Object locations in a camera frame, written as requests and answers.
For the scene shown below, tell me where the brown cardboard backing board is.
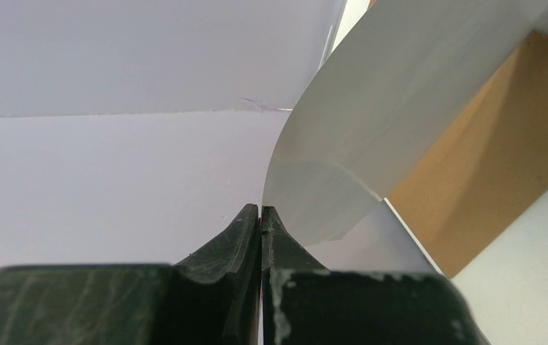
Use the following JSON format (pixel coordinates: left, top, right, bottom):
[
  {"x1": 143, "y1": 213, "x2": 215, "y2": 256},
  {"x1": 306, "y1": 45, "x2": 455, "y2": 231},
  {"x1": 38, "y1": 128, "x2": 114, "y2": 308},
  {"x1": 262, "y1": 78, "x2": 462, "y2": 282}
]
[{"x1": 388, "y1": 11, "x2": 548, "y2": 277}]

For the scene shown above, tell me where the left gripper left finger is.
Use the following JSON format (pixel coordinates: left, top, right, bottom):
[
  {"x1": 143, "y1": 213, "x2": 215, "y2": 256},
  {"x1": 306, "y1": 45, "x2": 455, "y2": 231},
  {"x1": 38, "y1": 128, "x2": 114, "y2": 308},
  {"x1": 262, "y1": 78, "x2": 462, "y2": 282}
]
[{"x1": 0, "y1": 204, "x2": 260, "y2": 344}]

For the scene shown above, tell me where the beach landscape photo print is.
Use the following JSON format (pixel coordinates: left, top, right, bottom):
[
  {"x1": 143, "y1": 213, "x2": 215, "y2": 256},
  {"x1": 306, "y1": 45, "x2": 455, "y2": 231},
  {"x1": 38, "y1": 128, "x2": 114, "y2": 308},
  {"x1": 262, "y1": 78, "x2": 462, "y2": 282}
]
[{"x1": 262, "y1": 1, "x2": 548, "y2": 246}]

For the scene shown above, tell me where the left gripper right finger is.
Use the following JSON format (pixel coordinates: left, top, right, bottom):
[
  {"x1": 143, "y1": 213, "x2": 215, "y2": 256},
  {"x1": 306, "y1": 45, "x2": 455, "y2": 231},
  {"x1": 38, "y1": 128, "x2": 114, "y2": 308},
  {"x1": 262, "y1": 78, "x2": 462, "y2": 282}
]
[{"x1": 261, "y1": 206, "x2": 485, "y2": 344}]

